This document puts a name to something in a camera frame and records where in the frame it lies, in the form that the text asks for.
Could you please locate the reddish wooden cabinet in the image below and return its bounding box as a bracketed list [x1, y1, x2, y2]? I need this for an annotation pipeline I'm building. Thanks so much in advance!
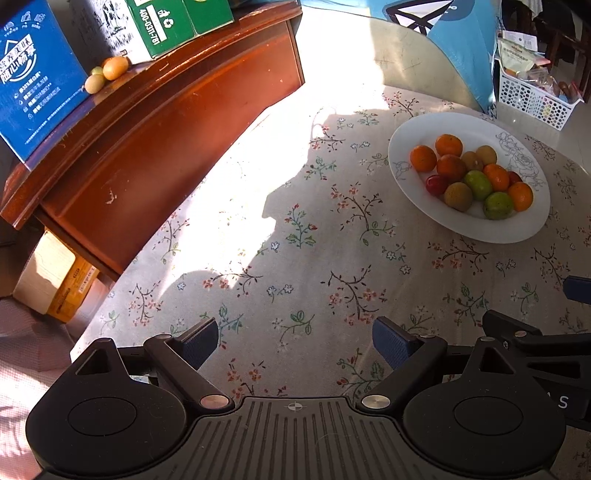
[0, 0, 306, 283]

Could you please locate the floral tablecloth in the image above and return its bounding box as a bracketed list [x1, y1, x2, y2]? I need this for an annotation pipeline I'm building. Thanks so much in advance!
[69, 85, 591, 480]

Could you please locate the blue cardboard box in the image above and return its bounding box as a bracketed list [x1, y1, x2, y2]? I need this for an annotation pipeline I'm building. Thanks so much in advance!
[0, 0, 89, 163]

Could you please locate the orange-yellow oval plum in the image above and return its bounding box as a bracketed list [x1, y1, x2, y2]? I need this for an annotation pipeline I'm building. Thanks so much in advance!
[102, 56, 129, 81]

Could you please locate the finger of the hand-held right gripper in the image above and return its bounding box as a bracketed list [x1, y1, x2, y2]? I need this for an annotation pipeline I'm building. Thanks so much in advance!
[481, 310, 591, 370]
[562, 275, 591, 302]

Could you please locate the white plastic basket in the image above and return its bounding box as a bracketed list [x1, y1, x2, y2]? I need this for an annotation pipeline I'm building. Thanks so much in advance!
[495, 28, 583, 131]

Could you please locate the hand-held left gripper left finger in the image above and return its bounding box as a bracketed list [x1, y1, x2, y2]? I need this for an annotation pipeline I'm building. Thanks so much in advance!
[74, 318, 234, 411]

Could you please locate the white snack packet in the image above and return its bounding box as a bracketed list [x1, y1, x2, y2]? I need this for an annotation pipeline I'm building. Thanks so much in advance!
[501, 30, 541, 77]

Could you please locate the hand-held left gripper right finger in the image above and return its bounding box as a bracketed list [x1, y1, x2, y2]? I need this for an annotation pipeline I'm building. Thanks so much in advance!
[359, 316, 526, 411]

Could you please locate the white floral print plate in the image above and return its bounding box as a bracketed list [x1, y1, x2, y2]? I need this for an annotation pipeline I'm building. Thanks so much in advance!
[388, 112, 551, 244]

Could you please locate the yellow cardboard box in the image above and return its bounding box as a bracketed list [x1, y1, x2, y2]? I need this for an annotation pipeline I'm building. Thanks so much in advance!
[13, 230, 100, 324]

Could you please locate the green and white cardboard box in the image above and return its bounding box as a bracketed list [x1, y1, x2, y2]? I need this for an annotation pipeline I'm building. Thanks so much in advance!
[69, 0, 235, 63]

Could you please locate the pink cloth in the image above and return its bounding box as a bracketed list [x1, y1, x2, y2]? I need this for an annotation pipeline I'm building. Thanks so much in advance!
[0, 295, 80, 467]

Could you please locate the dark wooden chair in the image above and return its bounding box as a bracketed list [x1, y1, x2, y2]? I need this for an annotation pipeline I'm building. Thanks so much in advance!
[503, 0, 591, 100]

